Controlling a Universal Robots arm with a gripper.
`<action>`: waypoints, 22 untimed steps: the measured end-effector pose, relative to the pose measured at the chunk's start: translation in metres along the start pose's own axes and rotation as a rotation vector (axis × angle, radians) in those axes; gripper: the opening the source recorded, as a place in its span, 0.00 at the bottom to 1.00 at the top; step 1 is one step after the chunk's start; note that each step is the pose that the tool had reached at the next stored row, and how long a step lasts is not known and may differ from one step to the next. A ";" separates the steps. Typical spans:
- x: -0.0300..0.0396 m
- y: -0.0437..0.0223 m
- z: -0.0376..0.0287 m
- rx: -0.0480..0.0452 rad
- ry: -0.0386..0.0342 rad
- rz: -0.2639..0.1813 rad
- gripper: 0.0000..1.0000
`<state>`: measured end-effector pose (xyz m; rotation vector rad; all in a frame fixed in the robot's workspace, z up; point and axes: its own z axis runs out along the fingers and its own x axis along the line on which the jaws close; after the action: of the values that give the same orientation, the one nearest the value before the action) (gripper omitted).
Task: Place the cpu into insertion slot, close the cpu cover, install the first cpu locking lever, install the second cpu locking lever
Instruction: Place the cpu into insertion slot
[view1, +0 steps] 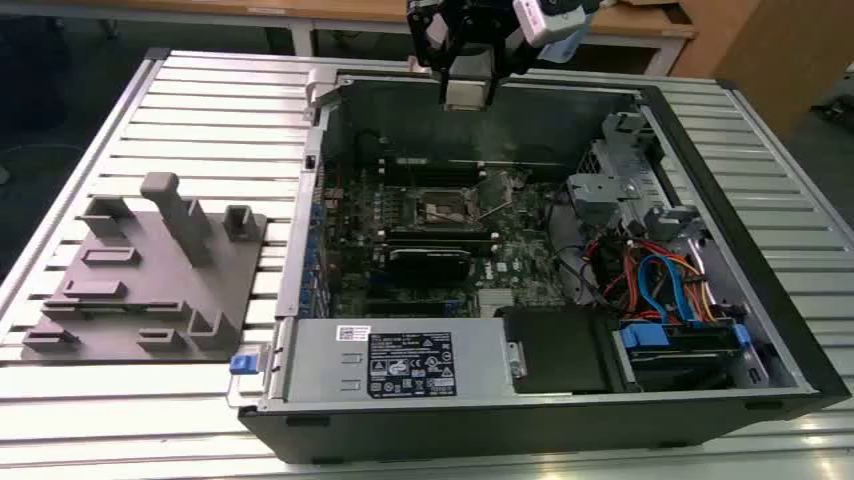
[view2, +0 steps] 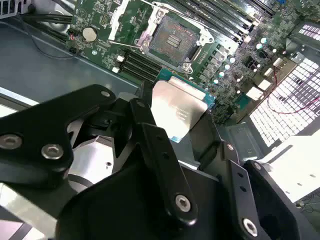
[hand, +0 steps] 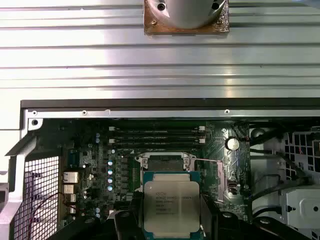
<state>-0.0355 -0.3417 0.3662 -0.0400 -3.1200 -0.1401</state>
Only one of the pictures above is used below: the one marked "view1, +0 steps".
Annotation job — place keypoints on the hard disk in blue carrier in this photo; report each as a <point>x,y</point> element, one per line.
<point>643,337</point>

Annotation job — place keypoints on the silver chipset heatsink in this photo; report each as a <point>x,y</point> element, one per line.
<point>496,297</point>

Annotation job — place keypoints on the metal drive cage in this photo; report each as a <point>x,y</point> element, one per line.
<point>620,165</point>

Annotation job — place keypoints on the CPU socket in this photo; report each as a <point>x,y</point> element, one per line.
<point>440,207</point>

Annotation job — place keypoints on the grey parts rack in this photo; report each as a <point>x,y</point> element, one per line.
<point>166,300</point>

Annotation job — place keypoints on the black graphics card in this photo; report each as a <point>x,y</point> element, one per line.
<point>429,265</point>

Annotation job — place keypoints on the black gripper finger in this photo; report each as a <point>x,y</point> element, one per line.
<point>441,90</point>
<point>493,90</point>

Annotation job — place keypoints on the silver power supply unit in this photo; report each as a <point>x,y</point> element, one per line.
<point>320,370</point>

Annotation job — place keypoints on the wooden cabinet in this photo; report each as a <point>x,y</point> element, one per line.
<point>787,50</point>

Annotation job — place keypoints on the black PC case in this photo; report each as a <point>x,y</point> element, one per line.
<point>467,435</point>

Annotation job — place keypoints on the green motherboard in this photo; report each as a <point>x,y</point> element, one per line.
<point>527,250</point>

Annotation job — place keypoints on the wooden desk white frame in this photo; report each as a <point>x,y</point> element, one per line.
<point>640,22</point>
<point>166,6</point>

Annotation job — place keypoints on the blue case latch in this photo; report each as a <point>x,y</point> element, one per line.
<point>241,364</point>

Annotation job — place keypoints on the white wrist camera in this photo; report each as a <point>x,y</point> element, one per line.
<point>547,22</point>

